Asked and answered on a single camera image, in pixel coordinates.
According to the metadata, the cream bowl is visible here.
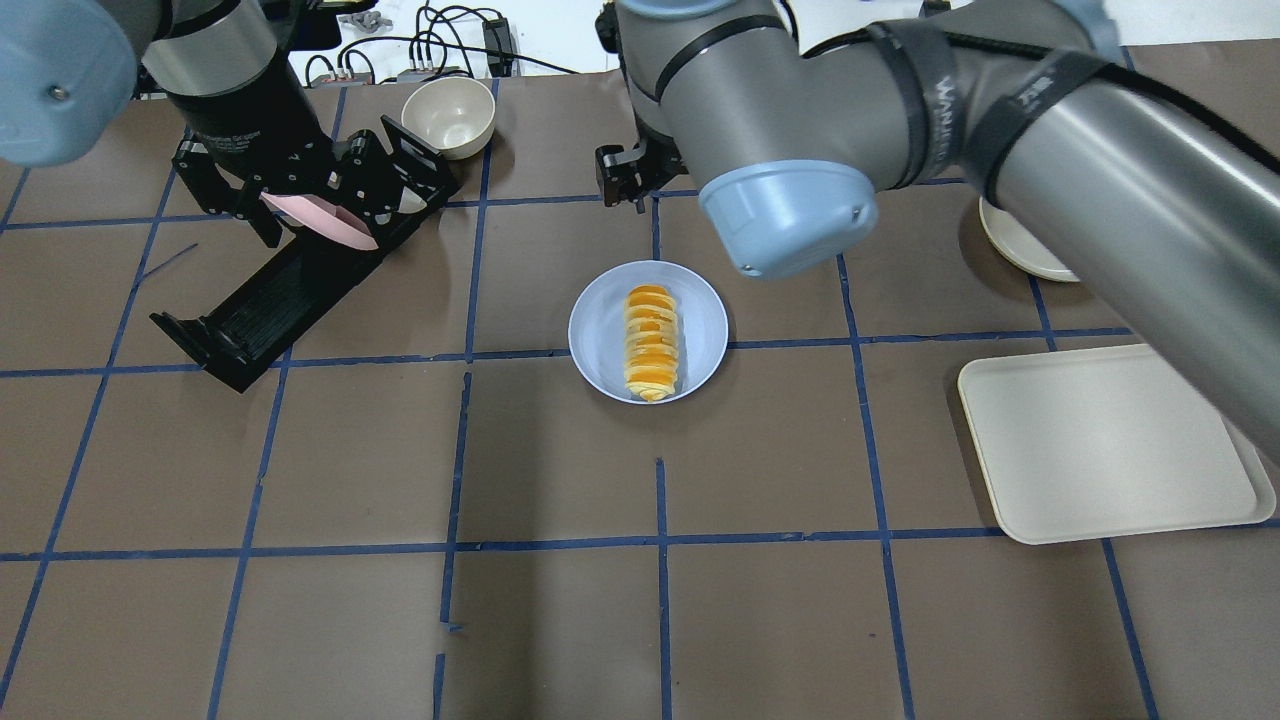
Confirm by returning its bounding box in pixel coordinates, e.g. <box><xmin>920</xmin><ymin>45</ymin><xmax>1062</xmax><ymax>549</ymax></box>
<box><xmin>399</xmin><ymin>76</ymin><xmax>497</xmax><ymax>160</ymax></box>

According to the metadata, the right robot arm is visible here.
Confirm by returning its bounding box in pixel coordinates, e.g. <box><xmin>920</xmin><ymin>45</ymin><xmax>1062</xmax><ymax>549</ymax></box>
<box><xmin>595</xmin><ymin>1</ymin><xmax>1279</xmax><ymax>459</ymax></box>

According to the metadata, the white rectangular tray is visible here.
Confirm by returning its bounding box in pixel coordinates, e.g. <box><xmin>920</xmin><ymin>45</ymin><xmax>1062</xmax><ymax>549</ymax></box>
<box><xmin>957</xmin><ymin>345</ymin><xmax>1277</xmax><ymax>544</ymax></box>

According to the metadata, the metal clamp piece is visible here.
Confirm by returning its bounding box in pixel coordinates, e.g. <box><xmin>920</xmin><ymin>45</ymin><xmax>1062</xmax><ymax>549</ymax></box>
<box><xmin>337</xmin><ymin>9</ymin><xmax>394</xmax><ymax>33</ymax></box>

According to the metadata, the yellow croissant bread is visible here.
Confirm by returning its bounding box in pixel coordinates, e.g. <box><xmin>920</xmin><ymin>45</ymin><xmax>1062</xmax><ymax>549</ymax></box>
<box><xmin>623</xmin><ymin>284</ymin><xmax>680</xmax><ymax>404</ymax></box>

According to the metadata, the pink plate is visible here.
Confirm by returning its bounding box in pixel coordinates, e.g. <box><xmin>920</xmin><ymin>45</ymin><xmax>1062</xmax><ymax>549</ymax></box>
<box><xmin>260</xmin><ymin>192</ymin><xmax>378</xmax><ymax>251</ymax></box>

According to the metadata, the cream round plate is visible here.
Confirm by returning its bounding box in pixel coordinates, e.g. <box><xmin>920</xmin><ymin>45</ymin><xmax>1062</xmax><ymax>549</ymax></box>
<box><xmin>978</xmin><ymin>199</ymin><xmax>1080</xmax><ymax>283</ymax></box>

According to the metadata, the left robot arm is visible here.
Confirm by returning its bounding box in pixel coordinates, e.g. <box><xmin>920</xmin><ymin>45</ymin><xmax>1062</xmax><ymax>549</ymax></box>
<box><xmin>3</xmin><ymin>1</ymin><xmax>375</xmax><ymax>251</ymax></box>

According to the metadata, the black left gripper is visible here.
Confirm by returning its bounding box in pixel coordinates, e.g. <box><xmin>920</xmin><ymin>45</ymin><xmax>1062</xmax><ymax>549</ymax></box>
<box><xmin>172</xmin><ymin>96</ymin><xmax>372</xmax><ymax>249</ymax></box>

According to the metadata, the light blue plate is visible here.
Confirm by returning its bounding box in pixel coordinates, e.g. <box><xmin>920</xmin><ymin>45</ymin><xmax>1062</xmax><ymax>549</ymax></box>
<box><xmin>568</xmin><ymin>260</ymin><xmax>730</xmax><ymax>404</ymax></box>

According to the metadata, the cream plate in rack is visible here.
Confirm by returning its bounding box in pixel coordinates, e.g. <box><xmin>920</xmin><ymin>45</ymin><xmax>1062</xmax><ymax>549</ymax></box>
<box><xmin>397</xmin><ymin>187</ymin><xmax>428</xmax><ymax>215</ymax></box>

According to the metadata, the black dish rack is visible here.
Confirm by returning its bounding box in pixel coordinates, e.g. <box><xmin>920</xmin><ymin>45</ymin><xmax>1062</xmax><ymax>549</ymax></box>
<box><xmin>151</xmin><ymin>115</ymin><xmax>460</xmax><ymax>392</ymax></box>

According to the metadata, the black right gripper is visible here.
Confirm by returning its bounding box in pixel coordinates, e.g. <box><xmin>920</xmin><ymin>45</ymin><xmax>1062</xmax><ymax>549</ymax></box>
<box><xmin>594</xmin><ymin>140</ymin><xmax>689</xmax><ymax>209</ymax></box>

